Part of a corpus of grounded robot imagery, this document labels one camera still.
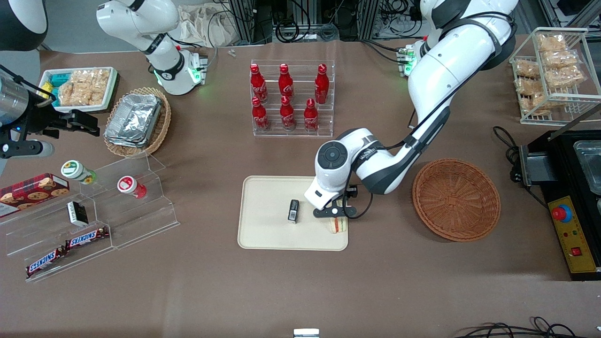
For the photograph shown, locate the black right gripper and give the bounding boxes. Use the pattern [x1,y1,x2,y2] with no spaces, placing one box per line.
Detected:
[21,107,100,138]

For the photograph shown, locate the white rectangular snack tray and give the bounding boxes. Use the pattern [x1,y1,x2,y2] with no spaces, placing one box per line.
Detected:
[39,67,118,114]

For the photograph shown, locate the beige plastic tray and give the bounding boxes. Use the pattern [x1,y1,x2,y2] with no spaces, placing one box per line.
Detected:
[238,176,348,251]

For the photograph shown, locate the oval light wicker basket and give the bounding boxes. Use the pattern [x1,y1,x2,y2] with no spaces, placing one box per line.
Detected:
[103,87,172,158]

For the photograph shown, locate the round brown wicker basket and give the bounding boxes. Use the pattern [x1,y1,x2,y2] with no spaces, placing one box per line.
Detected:
[412,159,501,242]

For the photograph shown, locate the rice cracker bag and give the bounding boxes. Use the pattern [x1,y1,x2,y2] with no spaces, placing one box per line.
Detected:
[85,69,111,105]
[58,70,90,107]

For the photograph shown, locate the aluminium foil container stack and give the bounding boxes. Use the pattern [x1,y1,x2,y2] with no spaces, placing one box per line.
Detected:
[104,93,162,149]

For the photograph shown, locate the green lid yogurt cup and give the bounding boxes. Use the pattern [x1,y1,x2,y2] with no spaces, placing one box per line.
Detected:
[61,160,97,184]

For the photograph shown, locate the red lid yogurt cup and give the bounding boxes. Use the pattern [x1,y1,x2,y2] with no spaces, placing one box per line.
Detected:
[117,176,147,199]

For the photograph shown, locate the red cookie box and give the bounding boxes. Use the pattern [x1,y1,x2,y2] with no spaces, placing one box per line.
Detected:
[0,173,70,217]

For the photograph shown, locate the black and white small box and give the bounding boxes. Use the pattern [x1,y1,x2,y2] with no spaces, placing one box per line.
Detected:
[67,201,89,227]

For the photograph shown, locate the clear acrylic bottle rack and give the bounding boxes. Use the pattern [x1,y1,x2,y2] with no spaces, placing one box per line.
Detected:
[250,59,335,138]

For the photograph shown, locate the red cola bottle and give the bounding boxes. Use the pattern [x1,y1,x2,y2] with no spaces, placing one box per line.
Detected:
[278,63,295,104]
[251,97,270,132]
[314,63,330,105]
[250,63,268,104]
[279,96,296,131]
[303,98,319,132]

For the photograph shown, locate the clear acrylic step stand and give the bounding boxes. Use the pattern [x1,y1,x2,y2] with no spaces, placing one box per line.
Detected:
[0,153,181,283]

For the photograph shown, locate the snickers chocolate bar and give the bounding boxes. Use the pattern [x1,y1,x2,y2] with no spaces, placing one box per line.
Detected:
[65,227,110,249]
[26,246,69,277]

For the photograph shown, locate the white cloth bag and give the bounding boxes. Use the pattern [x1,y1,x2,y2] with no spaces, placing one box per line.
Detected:
[176,4,241,47]

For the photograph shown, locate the crispy snack bag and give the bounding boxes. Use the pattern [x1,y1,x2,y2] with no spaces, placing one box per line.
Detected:
[515,77,545,94]
[538,34,566,52]
[547,66,585,89]
[514,59,540,78]
[542,49,578,69]
[526,92,557,115]

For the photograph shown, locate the yellow emergency stop box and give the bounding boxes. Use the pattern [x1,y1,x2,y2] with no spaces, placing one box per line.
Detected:
[548,196,601,274]

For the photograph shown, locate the steel pan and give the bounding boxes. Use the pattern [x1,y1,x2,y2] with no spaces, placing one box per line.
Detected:
[573,140,601,195]

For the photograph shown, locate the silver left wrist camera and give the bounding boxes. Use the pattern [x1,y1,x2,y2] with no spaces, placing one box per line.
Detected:
[313,205,350,219]

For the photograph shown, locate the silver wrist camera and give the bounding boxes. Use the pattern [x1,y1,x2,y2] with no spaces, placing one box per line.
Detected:
[0,141,55,159]
[313,205,350,219]

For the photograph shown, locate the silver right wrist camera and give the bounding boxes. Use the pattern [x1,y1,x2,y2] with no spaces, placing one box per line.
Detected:
[0,141,55,159]

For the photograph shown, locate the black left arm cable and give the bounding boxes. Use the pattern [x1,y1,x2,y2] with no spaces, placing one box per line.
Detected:
[343,12,515,220]

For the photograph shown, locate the black appliance cable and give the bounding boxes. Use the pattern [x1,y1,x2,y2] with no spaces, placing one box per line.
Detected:
[492,126,531,184]

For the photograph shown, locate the aluminium profile post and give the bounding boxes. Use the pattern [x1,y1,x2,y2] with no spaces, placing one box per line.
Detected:
[229,0,256,45]
[359,0,381,40]

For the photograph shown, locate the black cable coil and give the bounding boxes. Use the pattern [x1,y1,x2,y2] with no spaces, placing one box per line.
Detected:
[275,19,301,44]

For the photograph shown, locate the black floor cables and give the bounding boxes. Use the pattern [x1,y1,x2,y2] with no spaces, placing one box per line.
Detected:
[453,317,601,338]

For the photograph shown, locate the white wire basket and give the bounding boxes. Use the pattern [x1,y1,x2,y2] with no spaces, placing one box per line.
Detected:
[510,27,601,126]

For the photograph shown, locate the black appliance frame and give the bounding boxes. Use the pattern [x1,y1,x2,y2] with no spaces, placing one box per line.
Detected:
[519,129,601,282]

